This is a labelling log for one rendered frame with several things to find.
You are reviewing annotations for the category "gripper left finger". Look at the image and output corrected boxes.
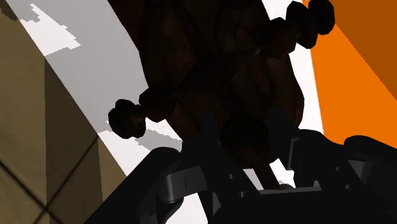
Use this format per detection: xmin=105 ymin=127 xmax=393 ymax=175
xmin=83 ymin=112 xmax=260 ymax=224

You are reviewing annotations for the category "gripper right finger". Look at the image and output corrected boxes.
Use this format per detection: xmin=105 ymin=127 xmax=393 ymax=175
xmin=267 ymin=106 xmax=397 ymax=224

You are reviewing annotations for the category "dark brown knobbly figure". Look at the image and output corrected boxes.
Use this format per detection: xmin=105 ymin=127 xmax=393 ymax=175
xmin=108 ymin=0 xmax=336 ymax=191

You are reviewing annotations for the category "orange box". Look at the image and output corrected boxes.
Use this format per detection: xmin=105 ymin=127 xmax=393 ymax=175
xmin=301 ymin=0 xmax=397 ymax=150

